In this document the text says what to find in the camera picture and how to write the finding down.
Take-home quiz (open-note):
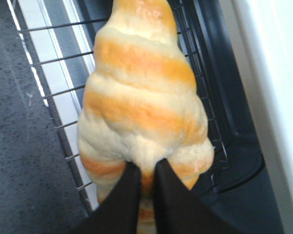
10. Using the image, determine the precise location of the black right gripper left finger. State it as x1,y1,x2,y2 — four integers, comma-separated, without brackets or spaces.
70,162,141,234

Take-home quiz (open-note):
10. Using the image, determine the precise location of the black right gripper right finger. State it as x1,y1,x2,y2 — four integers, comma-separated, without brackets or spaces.
153,159,239,234

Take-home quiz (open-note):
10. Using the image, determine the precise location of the golden twisted bread roll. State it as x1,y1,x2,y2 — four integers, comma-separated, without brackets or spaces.
78,0,214,234

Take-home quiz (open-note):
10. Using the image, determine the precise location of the glass oven door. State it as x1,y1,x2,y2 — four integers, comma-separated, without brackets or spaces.
8,0,98,214

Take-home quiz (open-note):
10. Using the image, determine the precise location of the metal wire oven rack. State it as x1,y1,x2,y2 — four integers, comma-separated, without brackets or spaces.
19,0,228,199

